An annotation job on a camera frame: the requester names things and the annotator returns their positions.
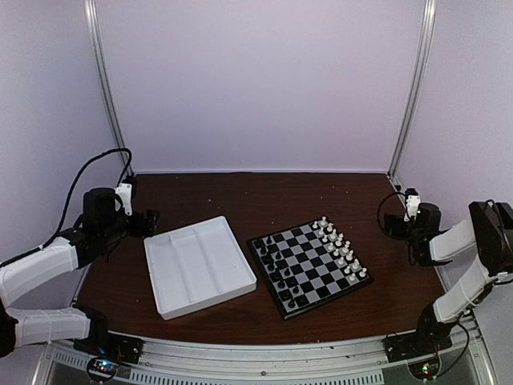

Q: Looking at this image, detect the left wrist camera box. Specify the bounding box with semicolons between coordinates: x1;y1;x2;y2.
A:
115;176;137;217

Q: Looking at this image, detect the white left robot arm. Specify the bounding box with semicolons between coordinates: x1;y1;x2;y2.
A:
1;184;160;356

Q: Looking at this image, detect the white compartment tray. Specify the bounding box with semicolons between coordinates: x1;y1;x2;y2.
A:
143;216;257;320

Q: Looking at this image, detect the left aluminium frame post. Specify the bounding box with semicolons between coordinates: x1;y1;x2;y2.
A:
83;0;135;180

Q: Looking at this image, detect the front aluminium rail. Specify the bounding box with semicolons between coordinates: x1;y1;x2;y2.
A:
38;314;488;385

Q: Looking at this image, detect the black knight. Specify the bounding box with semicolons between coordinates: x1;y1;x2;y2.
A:
279;290;291;302

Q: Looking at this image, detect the circuit board with leds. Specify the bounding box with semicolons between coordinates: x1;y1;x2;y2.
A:
408;359;441;381
86;357;119;382

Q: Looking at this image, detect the left circuit board with LEDs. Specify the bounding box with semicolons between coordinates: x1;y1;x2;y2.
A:
86;357;119;382

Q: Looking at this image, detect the right circuit board with LEDs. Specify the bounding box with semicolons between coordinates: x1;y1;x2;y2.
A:
408;359;441;381

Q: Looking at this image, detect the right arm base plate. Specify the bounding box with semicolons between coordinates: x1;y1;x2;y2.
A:
382;332;452;363

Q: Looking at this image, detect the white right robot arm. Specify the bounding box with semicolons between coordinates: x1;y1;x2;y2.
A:
377;195;512;355

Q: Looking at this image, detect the black and grey chessboard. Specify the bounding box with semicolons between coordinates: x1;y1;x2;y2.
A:
247;217;374;320

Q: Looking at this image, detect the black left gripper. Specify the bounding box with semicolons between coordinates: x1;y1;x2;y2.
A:
99;209;159;246

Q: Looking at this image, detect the right aluminium frame post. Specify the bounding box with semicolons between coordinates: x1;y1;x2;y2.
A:
387;0;438;180

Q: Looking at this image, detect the aluminium frame post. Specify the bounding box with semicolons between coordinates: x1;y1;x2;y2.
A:
387;0;438;180
83;0;135;180

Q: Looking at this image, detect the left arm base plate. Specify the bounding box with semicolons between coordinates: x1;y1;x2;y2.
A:
73;333;143;364

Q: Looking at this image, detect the black king piece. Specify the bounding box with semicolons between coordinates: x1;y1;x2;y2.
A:
271;270;281;282

